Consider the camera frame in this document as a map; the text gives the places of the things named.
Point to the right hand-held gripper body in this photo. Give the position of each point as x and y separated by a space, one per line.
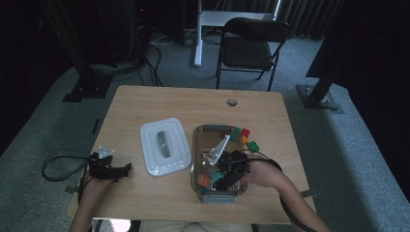
233 162

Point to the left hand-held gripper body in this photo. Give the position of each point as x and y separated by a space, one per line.
101 169

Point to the pink toy block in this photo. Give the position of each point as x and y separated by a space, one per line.
203 181

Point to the green toy block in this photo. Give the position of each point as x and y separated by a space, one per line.
253 146

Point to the orange toy block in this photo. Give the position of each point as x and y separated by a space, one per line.
244 139

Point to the long teal toy block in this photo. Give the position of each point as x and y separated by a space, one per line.
235 133

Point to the red toy block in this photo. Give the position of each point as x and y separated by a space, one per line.
245 132

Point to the white container lid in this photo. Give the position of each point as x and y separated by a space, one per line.
150 151

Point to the clear storage container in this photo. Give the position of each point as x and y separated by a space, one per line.
206 141

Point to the person's left hand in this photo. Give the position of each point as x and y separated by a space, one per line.
93 190

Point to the person's right hand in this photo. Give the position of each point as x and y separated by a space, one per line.
264 174

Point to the grey tape piece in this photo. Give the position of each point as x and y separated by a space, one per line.
310 193
71 189

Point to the black marker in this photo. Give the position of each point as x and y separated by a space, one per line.
95 126

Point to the round table grommet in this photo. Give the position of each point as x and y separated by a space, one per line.
232 102

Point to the black metal stand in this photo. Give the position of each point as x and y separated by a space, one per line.
317 93
87 74

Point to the black folding chair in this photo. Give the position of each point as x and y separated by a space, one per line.
248 53

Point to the dark equipment rack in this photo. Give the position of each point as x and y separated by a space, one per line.
138 19

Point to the dark curtain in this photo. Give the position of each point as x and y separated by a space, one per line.
306 16

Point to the white desk frame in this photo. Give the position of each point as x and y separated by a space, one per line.
198 48

